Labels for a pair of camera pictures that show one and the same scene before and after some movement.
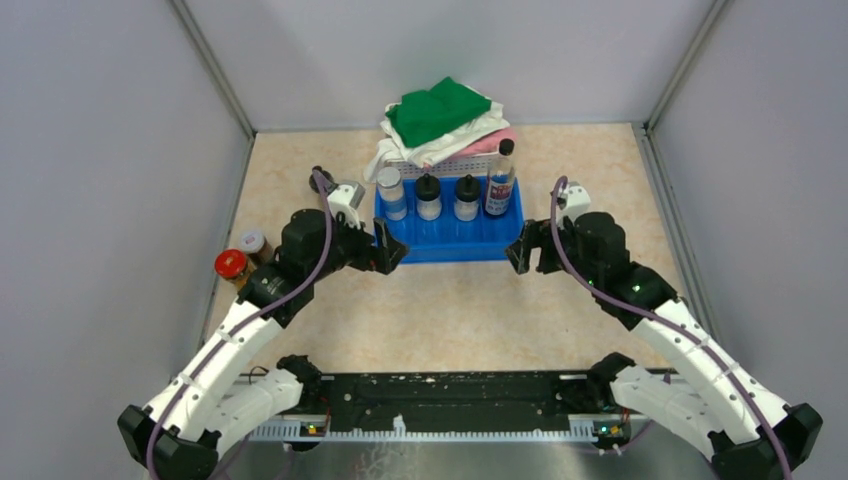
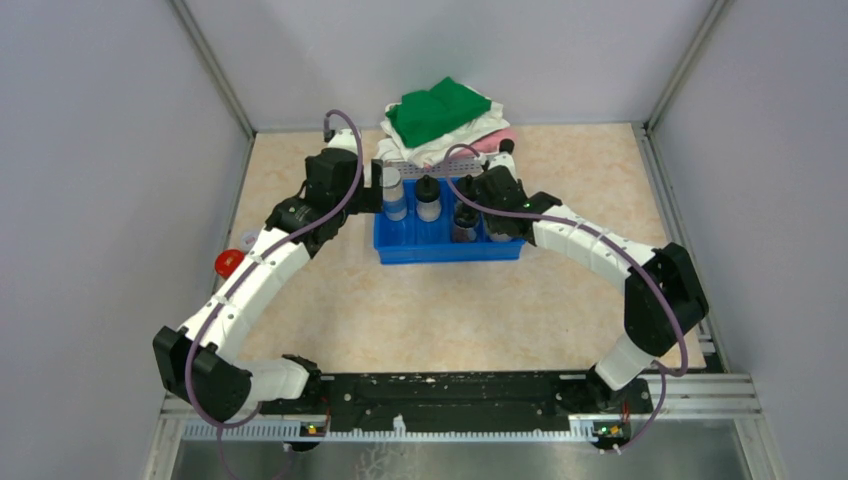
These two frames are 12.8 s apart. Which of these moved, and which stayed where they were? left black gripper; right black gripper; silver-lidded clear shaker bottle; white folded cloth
Moved: right black gripper; left black gripper
Stayed: silver-lidded clear shaker bottle; white folded cloth
